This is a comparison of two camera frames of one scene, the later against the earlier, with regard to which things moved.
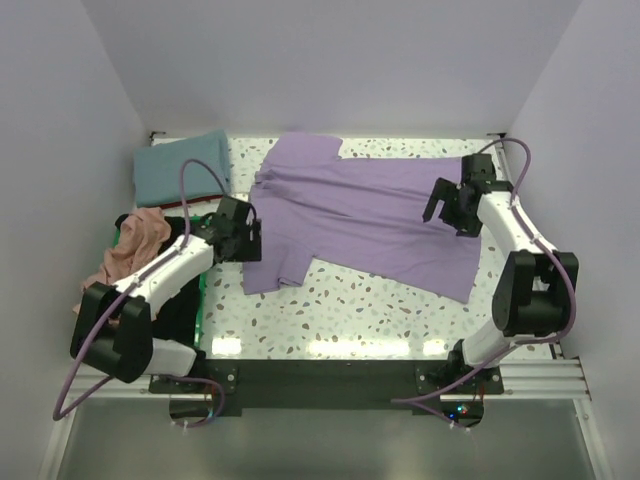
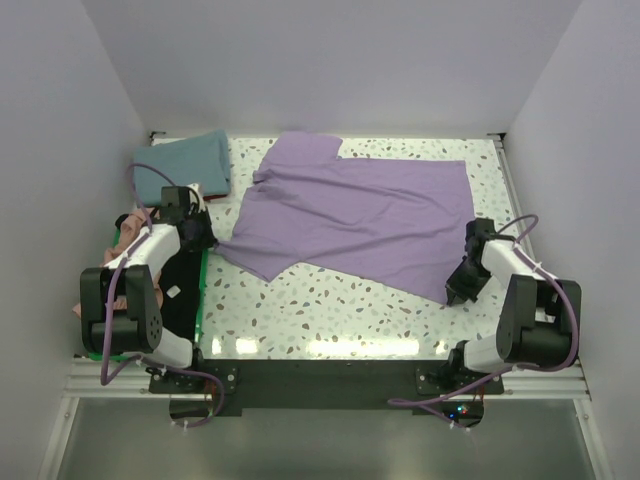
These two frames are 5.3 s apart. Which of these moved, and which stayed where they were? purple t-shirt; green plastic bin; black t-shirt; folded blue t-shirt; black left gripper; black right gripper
Moved: black left gripper; black right gripper
Stayed: green plastic bin; black t-shirt; purple t-shirt; folded blue t-shirt
